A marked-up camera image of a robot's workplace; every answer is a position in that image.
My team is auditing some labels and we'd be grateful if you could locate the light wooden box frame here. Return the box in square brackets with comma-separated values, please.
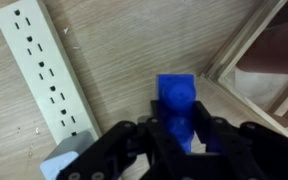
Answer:
[200, 0, 288, 145]

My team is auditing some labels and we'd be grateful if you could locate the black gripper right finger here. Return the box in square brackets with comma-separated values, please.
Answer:
[193, 100, 288, 180]

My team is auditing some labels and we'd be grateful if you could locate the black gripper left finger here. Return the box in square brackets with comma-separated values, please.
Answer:
[56, 99, 187, 180]

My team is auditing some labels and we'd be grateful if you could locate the blue three stud Lego brick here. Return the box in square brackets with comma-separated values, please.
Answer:
[156, 73, 197, 154]

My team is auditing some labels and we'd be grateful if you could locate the white power strip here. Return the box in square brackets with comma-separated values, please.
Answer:
[0, 0, 103, 180]

